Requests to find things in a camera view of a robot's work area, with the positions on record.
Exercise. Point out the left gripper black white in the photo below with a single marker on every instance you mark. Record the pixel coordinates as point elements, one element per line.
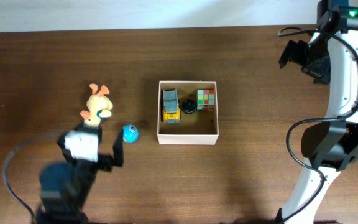
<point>109,160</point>

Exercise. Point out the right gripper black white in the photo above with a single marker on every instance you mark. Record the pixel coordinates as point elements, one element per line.
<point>321,74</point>

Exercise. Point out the blue ball toy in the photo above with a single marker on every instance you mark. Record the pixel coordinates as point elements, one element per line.
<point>130,133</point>

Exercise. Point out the yellow plush duck toy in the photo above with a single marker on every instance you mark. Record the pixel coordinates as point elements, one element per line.
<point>99,106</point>

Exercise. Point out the yellow grey toy truck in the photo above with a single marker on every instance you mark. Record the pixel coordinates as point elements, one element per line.
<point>171,111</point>

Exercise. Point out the pink cardboard box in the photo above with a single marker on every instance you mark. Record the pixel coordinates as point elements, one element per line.
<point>199,128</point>

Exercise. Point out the black round cap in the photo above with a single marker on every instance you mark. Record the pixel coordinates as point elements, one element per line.
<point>189,106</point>

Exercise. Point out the colourful puzzle cube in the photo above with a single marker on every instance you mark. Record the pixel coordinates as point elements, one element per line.
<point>205,100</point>

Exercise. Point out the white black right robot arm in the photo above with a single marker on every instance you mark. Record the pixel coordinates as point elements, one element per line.
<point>328,144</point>

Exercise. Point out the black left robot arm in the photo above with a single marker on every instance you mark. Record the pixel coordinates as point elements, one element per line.
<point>66,185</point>

